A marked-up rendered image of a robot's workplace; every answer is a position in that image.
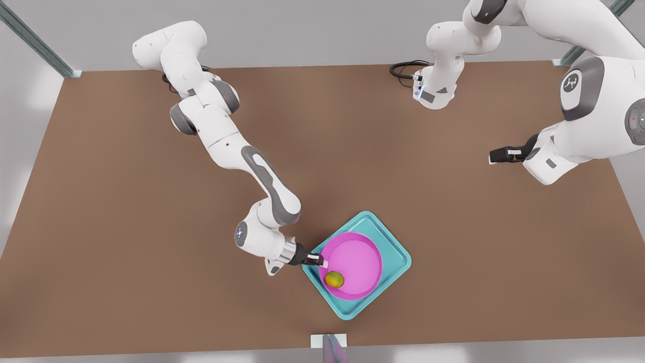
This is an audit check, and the black cable loop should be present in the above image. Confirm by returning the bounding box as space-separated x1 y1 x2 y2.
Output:
390 60 431 81
162 66 212 94

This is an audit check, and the teal square tray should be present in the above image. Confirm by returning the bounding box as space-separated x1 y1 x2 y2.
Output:
302 211 412 321

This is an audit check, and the silver frame post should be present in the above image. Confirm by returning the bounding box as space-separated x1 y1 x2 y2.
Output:
552 0 636 68
310 333 351 363
0 3 83 79

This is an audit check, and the pink round plate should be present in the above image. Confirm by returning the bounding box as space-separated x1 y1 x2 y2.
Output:
318 232 383 300

